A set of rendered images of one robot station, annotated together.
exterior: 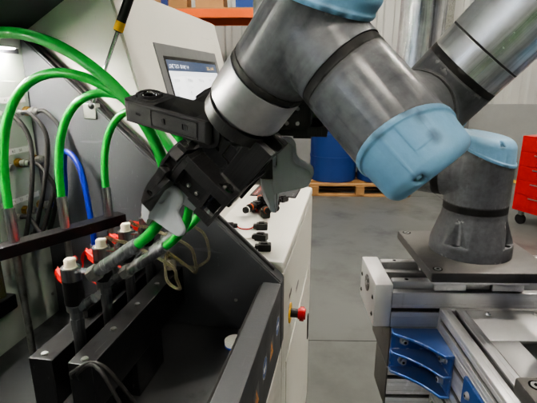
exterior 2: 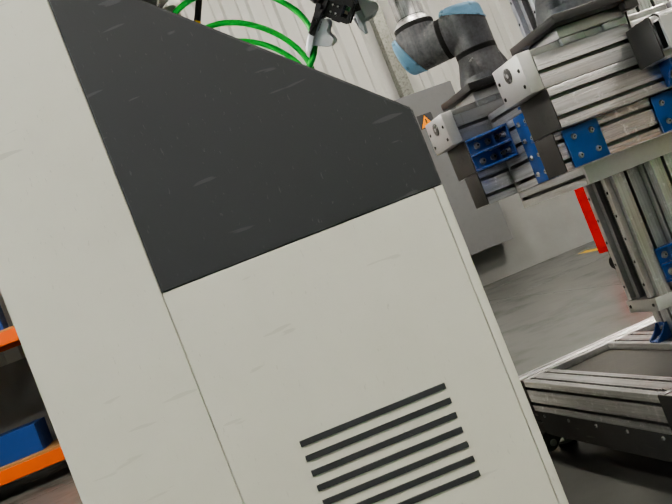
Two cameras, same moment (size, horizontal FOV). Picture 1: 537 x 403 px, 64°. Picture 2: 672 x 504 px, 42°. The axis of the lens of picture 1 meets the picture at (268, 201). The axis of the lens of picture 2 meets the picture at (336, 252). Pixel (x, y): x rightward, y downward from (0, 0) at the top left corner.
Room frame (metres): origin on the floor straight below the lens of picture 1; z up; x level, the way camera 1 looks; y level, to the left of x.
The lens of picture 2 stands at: (-1.41, 0.75, 0.71)
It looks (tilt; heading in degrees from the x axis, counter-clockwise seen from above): 1 degrees up; 346
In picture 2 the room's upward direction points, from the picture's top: 22 degrees counter-clockwise
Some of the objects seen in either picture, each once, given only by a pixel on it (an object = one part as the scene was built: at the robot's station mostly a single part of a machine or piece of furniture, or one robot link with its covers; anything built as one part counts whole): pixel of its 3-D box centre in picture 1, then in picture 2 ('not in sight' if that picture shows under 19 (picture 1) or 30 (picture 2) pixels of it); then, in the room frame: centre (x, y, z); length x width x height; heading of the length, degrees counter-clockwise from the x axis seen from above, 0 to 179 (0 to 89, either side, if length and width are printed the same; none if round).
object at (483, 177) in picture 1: (475, 165); (463, 28); (0.80, -0.39, 1.20); 0.13 x 0.12 x 0.14; 53
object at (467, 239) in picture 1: (471, 225); (481, 65); (0.80, -0.40, 1.09); 0.15 x 0.15 x 0.10
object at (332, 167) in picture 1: (357, 149); not in sight; (5.46, -1.13, 0.51); 1.20 x 0.85 x 1.02; 87
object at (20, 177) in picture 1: (20, 161); not in sight; (0.86, 0.50, 1.20); 0.13 x 0.03 x 0.31; 169
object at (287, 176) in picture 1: (286, 178); (366, 10); (0.50, -0.02, 1.25); 0.06 x 0.03 x 0.09; 79
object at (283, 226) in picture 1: (264, 217); not in sight; (1.23, 0.01, 0.96); 0.70 x 0.22 x 0.03; 169
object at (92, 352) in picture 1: (124, 339); not in sight; (0.69, 0.26, 0.91); 0.34 x 0.10 x 0.15; 169
